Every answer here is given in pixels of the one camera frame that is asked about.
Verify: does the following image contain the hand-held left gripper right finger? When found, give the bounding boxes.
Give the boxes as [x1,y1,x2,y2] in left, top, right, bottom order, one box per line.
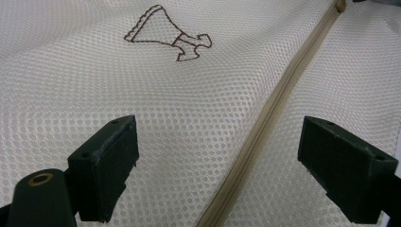
[297,115,399,225]

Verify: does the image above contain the cream mesh laundry bag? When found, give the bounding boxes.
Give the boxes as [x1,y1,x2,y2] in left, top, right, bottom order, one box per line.
[0,0,401,227]

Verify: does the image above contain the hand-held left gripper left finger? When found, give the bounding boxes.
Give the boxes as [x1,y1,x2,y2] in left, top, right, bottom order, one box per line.
[66,114,140,223]

